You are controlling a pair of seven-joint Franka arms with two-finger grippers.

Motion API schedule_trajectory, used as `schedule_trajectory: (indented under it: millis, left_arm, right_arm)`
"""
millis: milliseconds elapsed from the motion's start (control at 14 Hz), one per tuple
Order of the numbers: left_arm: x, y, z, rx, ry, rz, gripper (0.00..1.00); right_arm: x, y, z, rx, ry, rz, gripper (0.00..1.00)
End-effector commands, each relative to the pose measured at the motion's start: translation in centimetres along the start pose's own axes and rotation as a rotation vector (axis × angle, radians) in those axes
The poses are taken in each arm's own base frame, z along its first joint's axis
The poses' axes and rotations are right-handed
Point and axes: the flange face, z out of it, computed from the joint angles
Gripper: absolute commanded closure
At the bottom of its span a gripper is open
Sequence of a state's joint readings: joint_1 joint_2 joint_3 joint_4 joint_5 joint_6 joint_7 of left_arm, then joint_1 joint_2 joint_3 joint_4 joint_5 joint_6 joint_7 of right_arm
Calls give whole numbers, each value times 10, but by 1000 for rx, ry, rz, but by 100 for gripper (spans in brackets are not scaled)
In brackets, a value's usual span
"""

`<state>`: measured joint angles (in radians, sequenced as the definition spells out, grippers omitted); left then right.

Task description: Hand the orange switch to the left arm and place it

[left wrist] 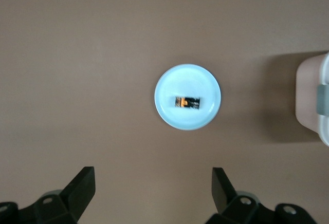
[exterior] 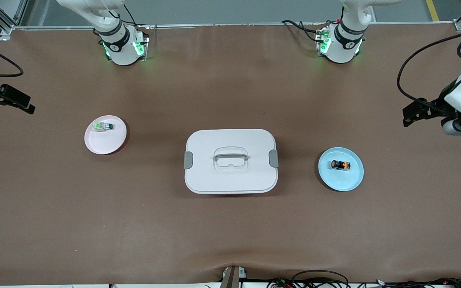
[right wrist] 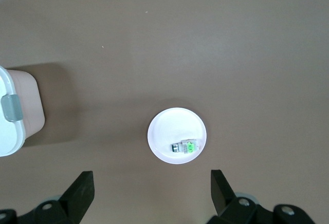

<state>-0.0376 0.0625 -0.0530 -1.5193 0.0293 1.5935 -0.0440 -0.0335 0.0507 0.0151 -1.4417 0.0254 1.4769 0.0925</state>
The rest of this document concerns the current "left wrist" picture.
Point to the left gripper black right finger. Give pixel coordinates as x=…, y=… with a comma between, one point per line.
x=226, y=198

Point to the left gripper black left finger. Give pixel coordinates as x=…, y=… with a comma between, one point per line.
x=77, y=195

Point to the orange push button switch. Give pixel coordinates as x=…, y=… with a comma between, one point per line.
x=185, y=102

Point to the white lidded storage box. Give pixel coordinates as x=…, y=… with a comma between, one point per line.
x=306, y=93

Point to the grey box latch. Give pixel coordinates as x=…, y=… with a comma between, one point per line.
x=323, y=100

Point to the brown table cover sheet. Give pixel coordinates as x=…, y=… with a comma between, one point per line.
x=77, y=80

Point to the light blue round plate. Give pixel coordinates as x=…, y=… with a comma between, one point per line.
x=187, y=80

